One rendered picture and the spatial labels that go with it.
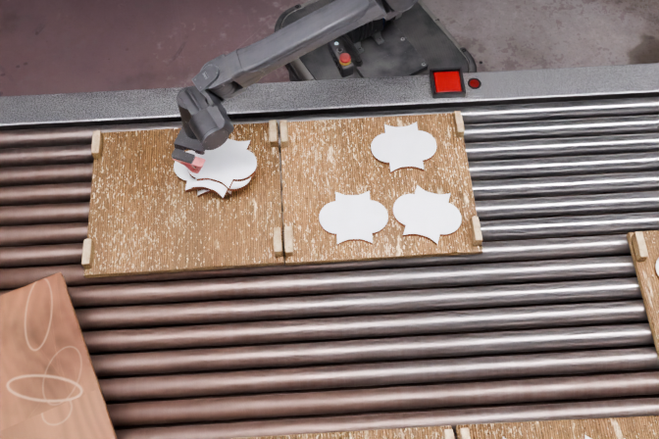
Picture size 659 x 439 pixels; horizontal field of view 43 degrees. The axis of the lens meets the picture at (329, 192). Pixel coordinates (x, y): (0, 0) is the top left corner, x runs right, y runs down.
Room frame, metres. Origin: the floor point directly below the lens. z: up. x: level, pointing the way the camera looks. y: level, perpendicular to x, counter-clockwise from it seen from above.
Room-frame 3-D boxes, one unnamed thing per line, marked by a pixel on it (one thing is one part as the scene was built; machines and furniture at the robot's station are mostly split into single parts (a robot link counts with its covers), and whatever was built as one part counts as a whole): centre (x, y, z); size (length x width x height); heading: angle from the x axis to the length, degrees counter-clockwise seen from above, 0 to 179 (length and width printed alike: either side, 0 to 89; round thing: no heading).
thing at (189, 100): (0.95, 0.26, 1.16); 0.07 x 0.06 x 0.07; 31
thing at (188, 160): (0.92, 0.28, 1.03); 0.07 x 0.07 x 0.09; 71
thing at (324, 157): (0.90, -0.10, 0.93); 0.41 x 0.35 x 0.02; 93
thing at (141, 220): (0.88, 0.31, 0.93); 0.41 x 0.35 x 0.02; 93
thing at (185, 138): (0.96, 0.27, 1.10); 0.10 x 0.07 x 0.07; 161
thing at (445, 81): (1.18, -0.28, 0.92); 0.06 x 0.06 x 0.01; 3
